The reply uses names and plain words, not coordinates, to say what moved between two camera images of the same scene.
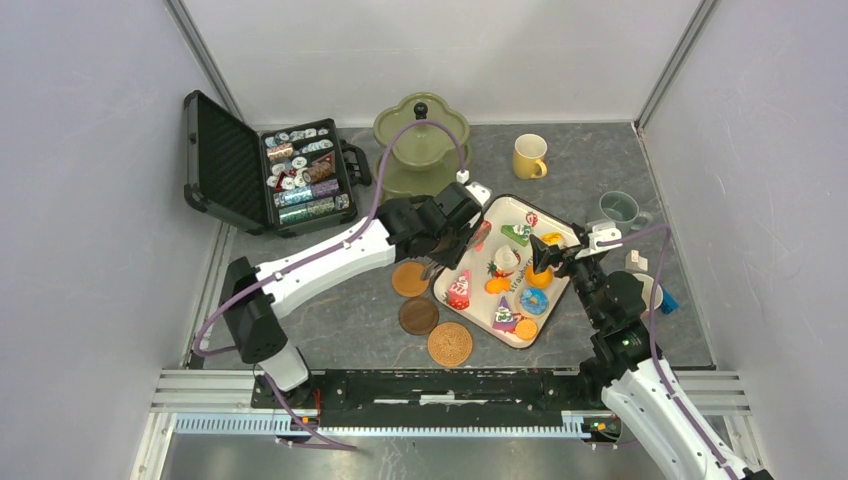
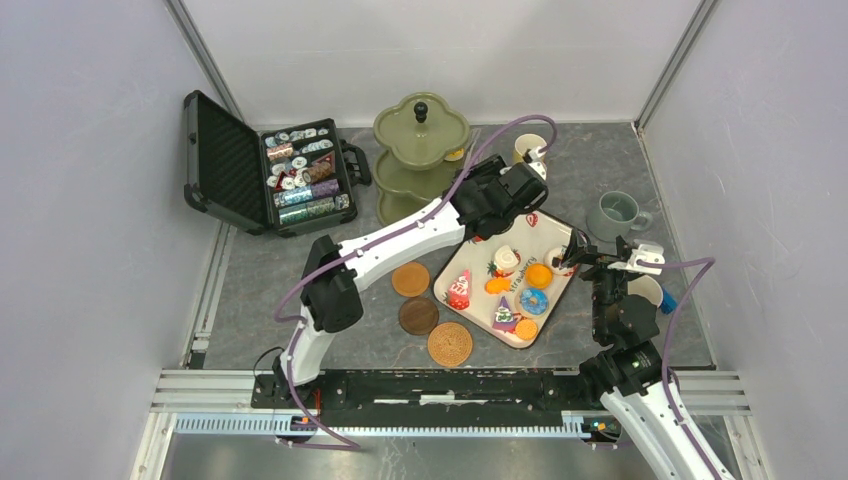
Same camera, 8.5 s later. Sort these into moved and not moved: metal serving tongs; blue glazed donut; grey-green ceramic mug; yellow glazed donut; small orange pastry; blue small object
Moved: metal serving tongs; yellow glazed donut
Not moved: grey-green ceramic mug; blue glazed donut; small orange pastry; blue small object
